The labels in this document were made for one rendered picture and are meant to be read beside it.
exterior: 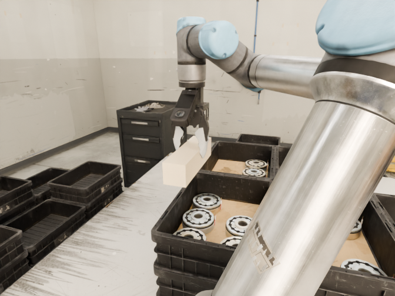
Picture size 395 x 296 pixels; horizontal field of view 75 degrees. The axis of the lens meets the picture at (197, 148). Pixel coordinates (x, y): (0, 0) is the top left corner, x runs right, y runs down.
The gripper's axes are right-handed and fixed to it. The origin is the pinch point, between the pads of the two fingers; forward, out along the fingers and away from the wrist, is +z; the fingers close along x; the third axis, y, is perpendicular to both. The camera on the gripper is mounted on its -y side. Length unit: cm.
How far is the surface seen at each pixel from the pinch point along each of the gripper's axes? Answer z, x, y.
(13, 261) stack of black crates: 60, 83, -2
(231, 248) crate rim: 15.8, -15.8, -16.5
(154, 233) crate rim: 15.8, 3.7, -17.0
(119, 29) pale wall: -70, 240, 335
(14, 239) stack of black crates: 50, 83, 0
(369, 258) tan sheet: 26, -51, 3
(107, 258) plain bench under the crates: 38.7, 27.9, -7.2
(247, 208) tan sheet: 25.7, -15.5, 17.4
